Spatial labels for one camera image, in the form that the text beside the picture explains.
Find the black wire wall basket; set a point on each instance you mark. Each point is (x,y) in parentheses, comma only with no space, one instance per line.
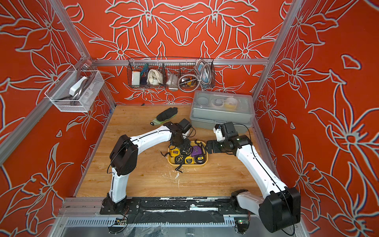
(179,73)

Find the round yellow tape measure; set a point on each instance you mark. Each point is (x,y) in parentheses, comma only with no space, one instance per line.
(175,152)

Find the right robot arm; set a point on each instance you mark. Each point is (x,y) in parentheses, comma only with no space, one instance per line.
(278,207)

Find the small yellow deli tape measure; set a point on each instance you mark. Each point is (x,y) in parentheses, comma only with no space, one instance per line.
(189,160)

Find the black deli tape measure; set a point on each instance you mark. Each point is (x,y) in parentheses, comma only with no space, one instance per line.
(199,159)

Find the yellow black 3m tape measure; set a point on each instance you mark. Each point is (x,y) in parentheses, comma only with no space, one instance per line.
(179,160)

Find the yellow plastic tray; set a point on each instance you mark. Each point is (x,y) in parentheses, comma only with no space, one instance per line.
(187,153)

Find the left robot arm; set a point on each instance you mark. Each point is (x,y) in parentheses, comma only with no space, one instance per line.
(124,155)

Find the white cloth in basket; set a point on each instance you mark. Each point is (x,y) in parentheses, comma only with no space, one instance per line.
(155,78)

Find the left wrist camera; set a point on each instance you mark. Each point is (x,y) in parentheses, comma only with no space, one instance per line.
(185,127)

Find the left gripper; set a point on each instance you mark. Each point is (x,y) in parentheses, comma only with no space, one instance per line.
(186,147)

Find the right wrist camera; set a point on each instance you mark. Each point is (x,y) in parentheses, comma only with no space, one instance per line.
(218,133)

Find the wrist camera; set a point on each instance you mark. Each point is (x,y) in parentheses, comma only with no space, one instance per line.
(218,133)
(185,127)

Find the grey plastic storage box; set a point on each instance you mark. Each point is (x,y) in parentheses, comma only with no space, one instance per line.
(210,108)

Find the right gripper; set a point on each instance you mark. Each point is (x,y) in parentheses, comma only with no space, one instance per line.
(214,149)

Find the purple tape measure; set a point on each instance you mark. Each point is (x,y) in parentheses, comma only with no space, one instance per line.
(197,151)

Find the white mesh wall basket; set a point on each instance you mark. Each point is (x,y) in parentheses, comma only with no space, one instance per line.
(76,91)

